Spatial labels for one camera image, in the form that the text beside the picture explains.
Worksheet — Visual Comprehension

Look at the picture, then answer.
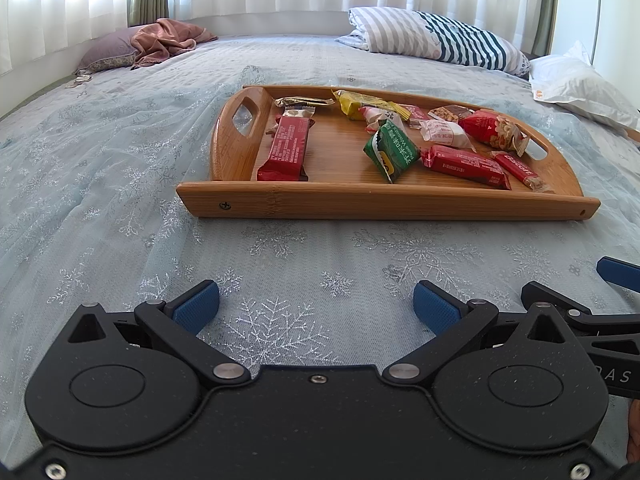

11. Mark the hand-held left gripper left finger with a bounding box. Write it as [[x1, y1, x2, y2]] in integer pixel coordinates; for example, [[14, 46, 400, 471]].
[[47, 280, 251, 388]]

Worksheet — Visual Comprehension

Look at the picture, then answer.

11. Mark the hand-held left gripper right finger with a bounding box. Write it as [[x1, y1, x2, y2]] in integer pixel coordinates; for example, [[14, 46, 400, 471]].
[[382, 280, 586, 386]]

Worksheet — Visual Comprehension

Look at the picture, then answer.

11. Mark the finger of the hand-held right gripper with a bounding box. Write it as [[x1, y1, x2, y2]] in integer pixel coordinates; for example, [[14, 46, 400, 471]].
[[597, 256, 640, 291], [521, 281, 640, 333]]

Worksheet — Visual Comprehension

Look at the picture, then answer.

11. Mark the long red snack bar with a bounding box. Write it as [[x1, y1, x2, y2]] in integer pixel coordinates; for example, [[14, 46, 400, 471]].
[[257, 114, 317, 182], [420, 145, 513, 191]]

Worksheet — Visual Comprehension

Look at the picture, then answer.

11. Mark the small red snack bar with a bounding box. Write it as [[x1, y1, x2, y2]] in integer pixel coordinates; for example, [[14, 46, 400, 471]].
[[397, 104, 432, 127], [491, 151, 550, 194]]

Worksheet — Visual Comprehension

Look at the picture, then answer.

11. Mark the green snack packet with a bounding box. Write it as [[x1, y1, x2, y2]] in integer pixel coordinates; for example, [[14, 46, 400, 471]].
[[363, 123, 422, 184]]

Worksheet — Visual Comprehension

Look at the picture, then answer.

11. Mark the wooden tray with handles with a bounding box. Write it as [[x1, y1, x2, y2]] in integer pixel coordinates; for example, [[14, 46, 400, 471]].
[[176, 85, 601, 221]]

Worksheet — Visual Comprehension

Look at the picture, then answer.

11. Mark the red nut packet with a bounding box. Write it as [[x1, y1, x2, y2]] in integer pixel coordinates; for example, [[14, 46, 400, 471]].
[[457, 109, 531, 157]]

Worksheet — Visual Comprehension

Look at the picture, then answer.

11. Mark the yellow snack packet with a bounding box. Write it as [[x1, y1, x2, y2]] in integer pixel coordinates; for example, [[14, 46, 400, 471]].
[[333, 89, 412, 122]]

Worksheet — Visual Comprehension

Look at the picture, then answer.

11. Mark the gold snack packet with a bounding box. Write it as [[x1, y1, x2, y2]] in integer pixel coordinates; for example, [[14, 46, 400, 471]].
[[273, 96, 336, 109]]

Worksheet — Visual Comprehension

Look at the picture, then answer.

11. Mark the person's right hand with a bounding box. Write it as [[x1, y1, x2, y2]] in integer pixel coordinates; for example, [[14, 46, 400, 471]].
[[626, 399, 640, 465]]

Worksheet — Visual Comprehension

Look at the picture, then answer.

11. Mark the light blue snowflake bedspread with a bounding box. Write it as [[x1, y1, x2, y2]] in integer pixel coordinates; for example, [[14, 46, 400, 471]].
[[0, 55, 640, 461]]

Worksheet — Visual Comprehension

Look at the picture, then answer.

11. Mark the white pillow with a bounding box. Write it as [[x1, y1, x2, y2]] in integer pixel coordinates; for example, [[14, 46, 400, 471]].
[[529, 40, 640, 128]]

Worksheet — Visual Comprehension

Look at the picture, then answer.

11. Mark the chocolate nut bar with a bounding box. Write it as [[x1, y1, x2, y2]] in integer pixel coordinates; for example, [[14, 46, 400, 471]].
[[428, 104, 476, 123]]

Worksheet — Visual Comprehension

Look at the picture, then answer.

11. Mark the white wardrobe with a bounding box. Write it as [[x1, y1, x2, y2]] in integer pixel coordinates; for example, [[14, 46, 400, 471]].
[[550, 0, 640, 96]]

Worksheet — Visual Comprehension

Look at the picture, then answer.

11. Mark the pink crumpled cloth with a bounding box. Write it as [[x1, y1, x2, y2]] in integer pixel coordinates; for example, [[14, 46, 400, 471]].
[[130, 18, 219, 70]]

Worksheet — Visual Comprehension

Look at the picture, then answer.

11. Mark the purple pillow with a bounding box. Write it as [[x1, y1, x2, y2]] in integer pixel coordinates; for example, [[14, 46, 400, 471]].
[[74, 27, 143, 76]]

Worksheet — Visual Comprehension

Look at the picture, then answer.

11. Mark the white bed sheet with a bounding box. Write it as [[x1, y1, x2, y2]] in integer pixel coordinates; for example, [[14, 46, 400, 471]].
[[0, 35, 640, 171]]

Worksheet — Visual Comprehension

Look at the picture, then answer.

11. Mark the striped pillow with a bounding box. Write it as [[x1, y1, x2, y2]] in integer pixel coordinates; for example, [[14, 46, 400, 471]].
[[335, 6, 532, 78]]

